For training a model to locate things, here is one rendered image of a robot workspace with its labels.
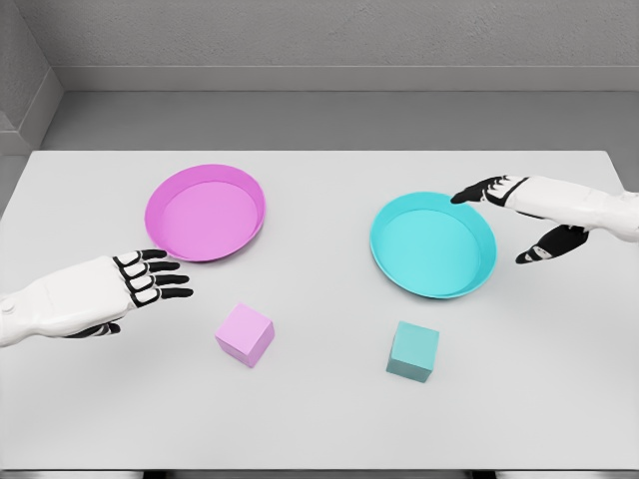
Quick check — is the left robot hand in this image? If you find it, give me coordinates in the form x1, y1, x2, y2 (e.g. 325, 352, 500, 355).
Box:
38, 248, 195, 340

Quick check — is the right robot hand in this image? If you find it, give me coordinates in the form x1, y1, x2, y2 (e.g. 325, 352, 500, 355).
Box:
449, 175, 598, 265

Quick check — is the cyan round plate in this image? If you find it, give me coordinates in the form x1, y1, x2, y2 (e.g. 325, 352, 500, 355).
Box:
368, 191, 498, 301

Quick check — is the pink round plate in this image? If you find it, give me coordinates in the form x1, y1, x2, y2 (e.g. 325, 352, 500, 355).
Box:
144, 164, 268, 263

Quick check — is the pink cube block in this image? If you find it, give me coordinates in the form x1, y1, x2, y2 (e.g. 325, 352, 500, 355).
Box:
215, 301, 276, 370

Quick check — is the teal cube block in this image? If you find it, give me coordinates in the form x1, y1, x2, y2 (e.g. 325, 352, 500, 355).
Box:
385, 320, 441, 384

